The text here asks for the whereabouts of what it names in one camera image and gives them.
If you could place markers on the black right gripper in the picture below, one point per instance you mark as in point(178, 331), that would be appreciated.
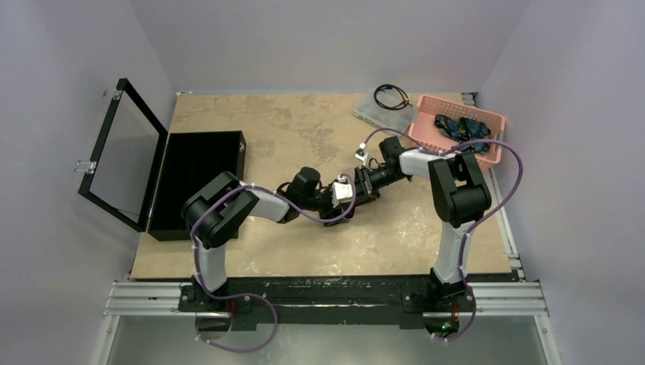
point(363, 182)

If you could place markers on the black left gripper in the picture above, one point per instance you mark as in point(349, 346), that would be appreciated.
point(338, 213)

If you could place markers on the red navy striped tie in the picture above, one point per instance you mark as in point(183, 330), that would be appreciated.
point(344, 220)

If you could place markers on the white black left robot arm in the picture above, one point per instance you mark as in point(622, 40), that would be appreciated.
point(215, 213)

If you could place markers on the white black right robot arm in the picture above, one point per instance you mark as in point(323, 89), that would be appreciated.
point(460, 195)

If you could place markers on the pink plastic basket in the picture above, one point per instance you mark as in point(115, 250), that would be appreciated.
point(424, 130)

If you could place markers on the blue patterned tie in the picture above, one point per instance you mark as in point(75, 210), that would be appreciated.
point(463, 130)

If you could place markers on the black tie display box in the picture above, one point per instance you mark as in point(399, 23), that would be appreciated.
point(191, 161)

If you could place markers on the black framed glass box lid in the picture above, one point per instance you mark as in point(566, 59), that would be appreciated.
point(120, 175)

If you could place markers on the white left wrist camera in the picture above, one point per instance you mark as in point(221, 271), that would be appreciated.
point(342, 190)

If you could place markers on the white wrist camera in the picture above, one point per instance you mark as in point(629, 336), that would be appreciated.
point(361, 153)
point(342, 190)

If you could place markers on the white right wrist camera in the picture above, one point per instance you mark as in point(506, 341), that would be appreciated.
point(361, 153)

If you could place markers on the black mounting base plate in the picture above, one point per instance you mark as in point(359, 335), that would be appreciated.
point(397, 300)

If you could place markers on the aluminium frame rail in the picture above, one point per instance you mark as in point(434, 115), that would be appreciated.
point(495, 296)

